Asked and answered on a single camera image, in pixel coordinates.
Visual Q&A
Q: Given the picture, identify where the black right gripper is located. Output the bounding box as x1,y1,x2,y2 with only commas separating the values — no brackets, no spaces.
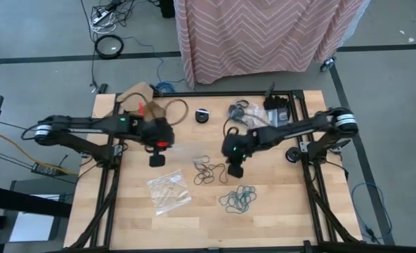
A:
221,132,255,179

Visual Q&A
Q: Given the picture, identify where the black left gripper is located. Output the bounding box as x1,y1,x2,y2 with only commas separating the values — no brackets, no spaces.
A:
143,118,176,169

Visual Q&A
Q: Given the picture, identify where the stack of clear zipper bags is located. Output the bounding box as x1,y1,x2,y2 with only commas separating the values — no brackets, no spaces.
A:
145,169,193,216

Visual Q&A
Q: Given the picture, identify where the pile of thin brown rubber bands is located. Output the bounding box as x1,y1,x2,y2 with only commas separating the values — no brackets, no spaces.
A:
193,155,230,186

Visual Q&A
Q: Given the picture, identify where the pile of teal rubber bands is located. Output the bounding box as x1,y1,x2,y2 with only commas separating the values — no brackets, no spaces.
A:
218,185,258,215

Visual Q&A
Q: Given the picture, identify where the small black roll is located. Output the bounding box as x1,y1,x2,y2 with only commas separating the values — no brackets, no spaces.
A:
285,146,304,164

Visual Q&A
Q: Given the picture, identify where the black work glove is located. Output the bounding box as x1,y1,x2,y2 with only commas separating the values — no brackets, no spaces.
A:
263,94,291,111

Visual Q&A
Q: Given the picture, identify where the pink chevron cloth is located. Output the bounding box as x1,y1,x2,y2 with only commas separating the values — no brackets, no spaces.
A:
173,0,370,90

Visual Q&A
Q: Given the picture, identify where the caster wheel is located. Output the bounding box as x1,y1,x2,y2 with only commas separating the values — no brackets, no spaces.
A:
319,56,337,73

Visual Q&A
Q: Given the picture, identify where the black furniture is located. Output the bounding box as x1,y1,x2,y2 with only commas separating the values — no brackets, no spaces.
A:
0,179,72,253

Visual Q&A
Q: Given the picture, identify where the black box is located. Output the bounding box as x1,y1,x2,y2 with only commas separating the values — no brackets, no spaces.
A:
158,0,176,19

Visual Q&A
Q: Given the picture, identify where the white power strip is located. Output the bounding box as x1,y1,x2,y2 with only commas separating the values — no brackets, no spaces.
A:
91,9,111,25

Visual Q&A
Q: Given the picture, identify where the coiled blue cable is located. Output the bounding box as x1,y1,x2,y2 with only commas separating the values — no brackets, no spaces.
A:
155,81,176,93

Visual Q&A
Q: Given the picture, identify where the blue floor cable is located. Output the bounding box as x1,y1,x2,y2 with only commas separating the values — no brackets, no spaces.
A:
350,181,394,245

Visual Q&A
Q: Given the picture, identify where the white cable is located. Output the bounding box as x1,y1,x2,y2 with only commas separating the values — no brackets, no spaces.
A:
89,8,119,35

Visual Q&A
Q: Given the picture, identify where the yellow cable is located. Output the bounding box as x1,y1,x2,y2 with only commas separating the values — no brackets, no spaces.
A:
0,130,79,176

